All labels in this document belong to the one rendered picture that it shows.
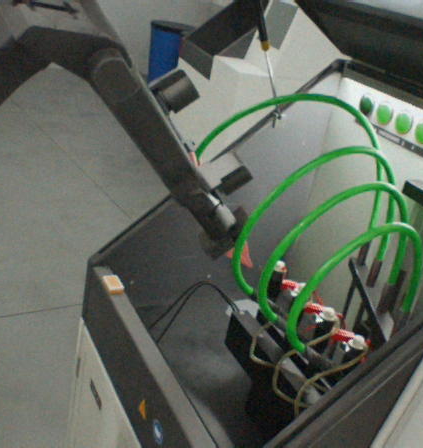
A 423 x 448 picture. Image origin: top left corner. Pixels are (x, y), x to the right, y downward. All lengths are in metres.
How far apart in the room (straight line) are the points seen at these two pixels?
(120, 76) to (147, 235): 0.75
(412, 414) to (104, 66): 0.62
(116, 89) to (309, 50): 3.37
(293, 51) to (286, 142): 2.54
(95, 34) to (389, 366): 0.58
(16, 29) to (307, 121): 0.95
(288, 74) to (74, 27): 3.39
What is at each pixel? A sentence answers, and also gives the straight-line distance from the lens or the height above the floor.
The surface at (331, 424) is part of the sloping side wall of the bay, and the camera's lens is 0.90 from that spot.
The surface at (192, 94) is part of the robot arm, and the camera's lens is 1.15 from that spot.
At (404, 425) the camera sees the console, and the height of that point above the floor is 1.07.
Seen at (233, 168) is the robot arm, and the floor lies 1.30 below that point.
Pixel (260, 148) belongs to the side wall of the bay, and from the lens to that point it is 1.41.
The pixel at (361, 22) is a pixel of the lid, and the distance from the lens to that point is 1.23.
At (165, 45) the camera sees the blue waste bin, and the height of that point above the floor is 0.56.
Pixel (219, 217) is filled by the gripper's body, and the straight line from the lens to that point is 1.07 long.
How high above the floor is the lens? 1.62
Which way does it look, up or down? 24 degrees down
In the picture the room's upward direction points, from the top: 12 degrees clockwise
